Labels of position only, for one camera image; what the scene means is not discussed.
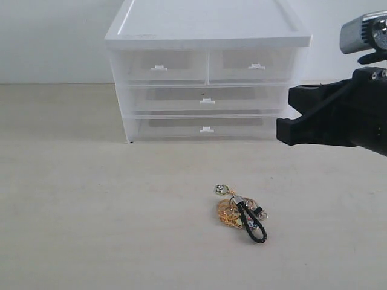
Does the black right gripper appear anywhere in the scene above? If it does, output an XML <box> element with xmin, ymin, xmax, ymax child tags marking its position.
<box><xmin>276</xmin><ymin>67</ymin><xmax>386</xmax><ymax>156</ymax></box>

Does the keychain with black strap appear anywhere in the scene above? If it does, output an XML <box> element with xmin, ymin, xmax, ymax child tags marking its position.
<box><xmin>214</xmin><ymin>184</ymin><xmax>268</xmax><ymax>244</ymax></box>

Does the small drawer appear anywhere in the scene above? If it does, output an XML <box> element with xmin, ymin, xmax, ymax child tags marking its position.
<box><xmin>109</xmin><ymin>50</ymin><xmax>207</xmax><ymax>86</ymax></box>
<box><xmin>208</xmin><ymin>48</ymin><xmax>298</xmax><ymax>84</ymax></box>

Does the bottom wide drawer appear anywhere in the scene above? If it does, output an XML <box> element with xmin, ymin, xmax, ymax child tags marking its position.
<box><xmin>123</xmin><ymin>114</ymin><xmax>280</xmax><ymax>143</ymax></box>

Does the translucent plastic drawer cabinet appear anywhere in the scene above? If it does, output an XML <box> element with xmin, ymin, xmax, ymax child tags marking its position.
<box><xmin>104</xmin><ymin>0</ymin><xmax>313</xmax><ymax>144</ymax></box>

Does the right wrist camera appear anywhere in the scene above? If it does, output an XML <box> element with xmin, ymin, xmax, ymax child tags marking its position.
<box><xmin>339</xmin><ymin>10</ymin><xmax>386</xmax><ymax>65</ymax></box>

